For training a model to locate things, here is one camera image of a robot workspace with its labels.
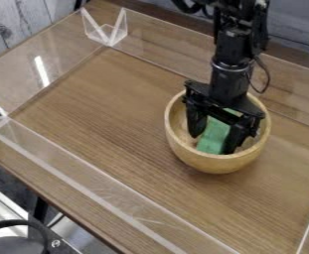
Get green rectangular block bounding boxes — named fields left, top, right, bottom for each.
left=197, top=115, right=232, bottom=155

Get clear acrylic tray wall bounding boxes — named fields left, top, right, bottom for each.
left=0, top=0, right=309, bottom=254

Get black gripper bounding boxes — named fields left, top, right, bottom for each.
left=183, top=62, right=265, bottom=155

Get light wooden bowl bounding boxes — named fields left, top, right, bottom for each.
left=163, top=91, right=272, bottom=175

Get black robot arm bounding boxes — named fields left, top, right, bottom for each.
left=171, top=0, right=269, bottom=155

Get black cable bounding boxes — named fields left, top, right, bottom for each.
left=0, top=219, right=52, bottom=254

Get black metal bracket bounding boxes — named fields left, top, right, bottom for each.
left=28, top=197, right=82, bottom=254

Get clear acrylic corner bracket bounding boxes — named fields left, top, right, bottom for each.
left=79, top=8, right=127, bottom=47

